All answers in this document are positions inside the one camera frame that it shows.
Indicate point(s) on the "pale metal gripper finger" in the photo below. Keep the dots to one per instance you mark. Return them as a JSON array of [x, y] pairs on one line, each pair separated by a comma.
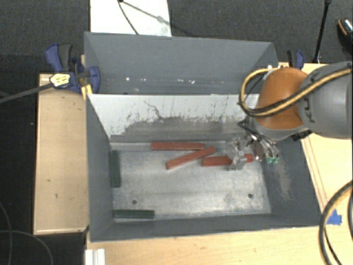
[[239, 147], [238, 164]]

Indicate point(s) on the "red-brown flat block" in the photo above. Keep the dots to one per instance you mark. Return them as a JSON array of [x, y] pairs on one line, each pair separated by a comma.
[[216, 161], [176, 146], [190, 158]]

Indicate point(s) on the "grey metal bin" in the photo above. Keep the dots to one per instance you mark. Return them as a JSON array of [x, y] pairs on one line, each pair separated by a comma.
[[176, 65]]

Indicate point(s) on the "dark green flat block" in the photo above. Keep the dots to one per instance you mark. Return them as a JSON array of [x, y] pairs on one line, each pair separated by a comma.
[[116, 168], [133, 214]]

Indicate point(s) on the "pale wood board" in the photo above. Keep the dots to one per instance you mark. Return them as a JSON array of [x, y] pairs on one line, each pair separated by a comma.
[[60, 153]]

